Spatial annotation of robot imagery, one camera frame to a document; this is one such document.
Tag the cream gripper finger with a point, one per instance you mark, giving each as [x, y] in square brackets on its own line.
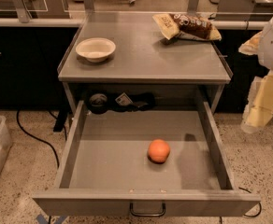
[259, 110]
[251, 46]

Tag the orange fruit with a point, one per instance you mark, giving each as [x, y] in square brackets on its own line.
[158, 150]

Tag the grey counter cabinet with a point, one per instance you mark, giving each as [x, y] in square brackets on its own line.
[143, 62]

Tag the grey open drawer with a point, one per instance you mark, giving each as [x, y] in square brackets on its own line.
[105, 167]

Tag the brown and white chip bag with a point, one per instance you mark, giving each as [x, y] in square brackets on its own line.
[184, 26]

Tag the white bowl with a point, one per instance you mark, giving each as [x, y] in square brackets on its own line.
[95, 50]

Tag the black round device with tag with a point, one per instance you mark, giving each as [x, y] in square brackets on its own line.
[100, 103]

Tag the blue tape on floor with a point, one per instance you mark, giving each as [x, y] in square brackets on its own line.
[40, 219]

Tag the black metal drawer handle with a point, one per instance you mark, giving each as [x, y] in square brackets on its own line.
[147, 211]

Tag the white horizontal rail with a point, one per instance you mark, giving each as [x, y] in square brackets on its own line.
[222, 25]

